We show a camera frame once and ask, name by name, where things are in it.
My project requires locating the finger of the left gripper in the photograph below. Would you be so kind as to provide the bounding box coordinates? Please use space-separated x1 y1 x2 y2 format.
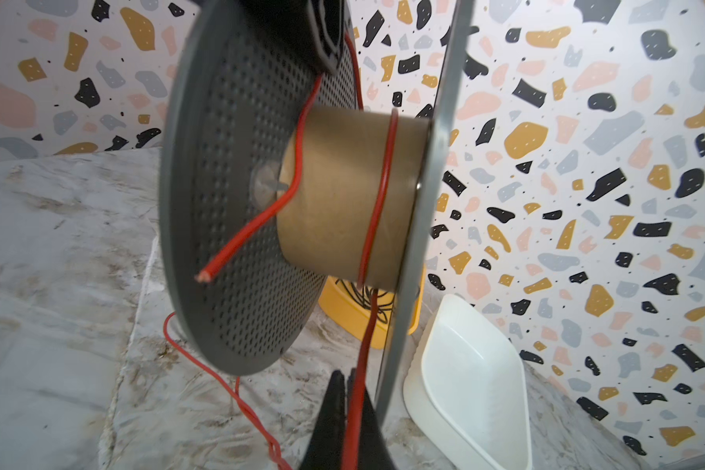
238 0 345 76

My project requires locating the yellow plastic bin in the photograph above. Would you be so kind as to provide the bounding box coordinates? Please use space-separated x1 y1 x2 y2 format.
318 276 396 350

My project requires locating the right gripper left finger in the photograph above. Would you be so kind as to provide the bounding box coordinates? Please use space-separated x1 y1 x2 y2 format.
299 370 347 470

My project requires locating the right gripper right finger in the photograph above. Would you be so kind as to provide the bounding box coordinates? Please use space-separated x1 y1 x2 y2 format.
358 405 396 470

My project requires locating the black cable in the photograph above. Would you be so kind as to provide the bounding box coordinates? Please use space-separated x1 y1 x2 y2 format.
334 278 396 324

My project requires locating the black cable spool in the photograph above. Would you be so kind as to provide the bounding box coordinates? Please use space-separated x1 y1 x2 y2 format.
160 1 474 420

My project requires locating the red cable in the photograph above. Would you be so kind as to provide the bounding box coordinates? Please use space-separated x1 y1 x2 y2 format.
163 28 401 470

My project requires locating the white plastic bin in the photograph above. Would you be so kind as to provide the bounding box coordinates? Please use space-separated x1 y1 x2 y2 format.
403 295 533 469

